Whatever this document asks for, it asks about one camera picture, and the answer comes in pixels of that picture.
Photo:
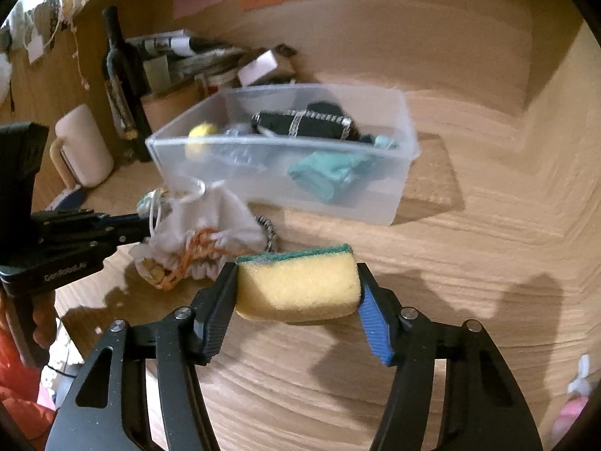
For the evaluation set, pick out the braided headband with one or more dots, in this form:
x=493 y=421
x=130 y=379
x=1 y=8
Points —
x=49 y=19

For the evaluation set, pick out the stack of newspapers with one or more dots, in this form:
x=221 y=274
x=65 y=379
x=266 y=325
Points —
x=187 y=54

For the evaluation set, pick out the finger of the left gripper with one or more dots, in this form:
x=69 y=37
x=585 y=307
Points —
x=63 y=238
x=94 y=219

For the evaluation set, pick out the small white card box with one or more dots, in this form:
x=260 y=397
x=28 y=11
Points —
x=265 y=68

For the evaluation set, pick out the person's left hand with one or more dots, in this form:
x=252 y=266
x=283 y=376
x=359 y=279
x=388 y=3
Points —
x=44 y=316

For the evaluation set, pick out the yellow green sponge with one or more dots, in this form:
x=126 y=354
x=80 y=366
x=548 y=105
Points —
x=305 y=286

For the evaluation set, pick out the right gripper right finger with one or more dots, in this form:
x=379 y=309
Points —
x=483 y=407

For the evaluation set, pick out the black cap with chains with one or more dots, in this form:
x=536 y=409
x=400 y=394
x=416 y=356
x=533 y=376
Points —
x=321 y=120

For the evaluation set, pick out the white fluffy pompom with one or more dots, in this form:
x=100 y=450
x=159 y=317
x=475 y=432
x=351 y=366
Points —
x=5 y=77

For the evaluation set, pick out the yellow felt ball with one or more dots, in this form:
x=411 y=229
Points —
x=195 y=146

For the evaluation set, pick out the green knitted cloth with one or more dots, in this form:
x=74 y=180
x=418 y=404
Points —
x=333 y=175

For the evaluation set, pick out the clear plastic storage bin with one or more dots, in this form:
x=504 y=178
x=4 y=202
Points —
x=376 y=111

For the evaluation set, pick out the white drawstring pouch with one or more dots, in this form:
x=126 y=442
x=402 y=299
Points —
x=195 y=228

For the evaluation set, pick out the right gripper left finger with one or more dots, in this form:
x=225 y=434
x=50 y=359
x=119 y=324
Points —
x=107 y=406

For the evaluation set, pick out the dark wine bottle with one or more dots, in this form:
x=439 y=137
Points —
x=126 y=84

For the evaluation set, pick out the pink mug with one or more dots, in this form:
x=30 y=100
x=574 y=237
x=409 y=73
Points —
x=79 y=153

